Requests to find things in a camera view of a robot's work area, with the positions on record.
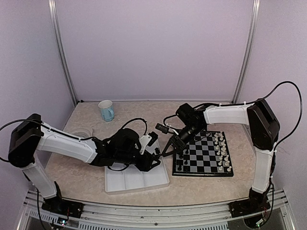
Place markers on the clear plastic lid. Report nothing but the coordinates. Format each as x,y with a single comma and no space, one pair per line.
82,132

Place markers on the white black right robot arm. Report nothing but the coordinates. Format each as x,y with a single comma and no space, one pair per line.
257,115

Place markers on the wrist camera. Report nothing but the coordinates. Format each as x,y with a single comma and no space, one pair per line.
167,129
147,140

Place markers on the right aluminium frame post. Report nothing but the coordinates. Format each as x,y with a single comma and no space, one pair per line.
248,50

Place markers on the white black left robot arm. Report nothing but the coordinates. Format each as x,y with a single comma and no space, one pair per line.
32,134

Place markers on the aluminium frame post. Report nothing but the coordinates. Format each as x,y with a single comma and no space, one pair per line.
248,50
56,28

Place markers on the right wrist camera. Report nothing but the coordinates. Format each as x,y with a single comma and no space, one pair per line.
167,129

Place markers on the left aluminium frame post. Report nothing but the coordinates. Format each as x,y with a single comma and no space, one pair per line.
56,28

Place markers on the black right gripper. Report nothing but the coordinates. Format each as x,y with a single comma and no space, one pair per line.
179,147

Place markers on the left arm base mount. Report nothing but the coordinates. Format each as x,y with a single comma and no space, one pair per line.
64,207

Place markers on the light blue mug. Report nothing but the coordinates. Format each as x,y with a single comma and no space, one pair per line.
106,110

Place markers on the black white chess board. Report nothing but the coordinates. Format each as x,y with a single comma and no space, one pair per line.
202,158

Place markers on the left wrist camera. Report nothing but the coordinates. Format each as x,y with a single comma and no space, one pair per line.
147,140

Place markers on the white plastic tray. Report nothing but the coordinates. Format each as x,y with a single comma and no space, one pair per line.
132,180

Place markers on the front aluminium rail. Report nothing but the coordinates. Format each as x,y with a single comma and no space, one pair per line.
212,216

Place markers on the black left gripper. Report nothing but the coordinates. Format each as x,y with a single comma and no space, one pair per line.
145,165

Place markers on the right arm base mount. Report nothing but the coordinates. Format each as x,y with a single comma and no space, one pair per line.
247,207

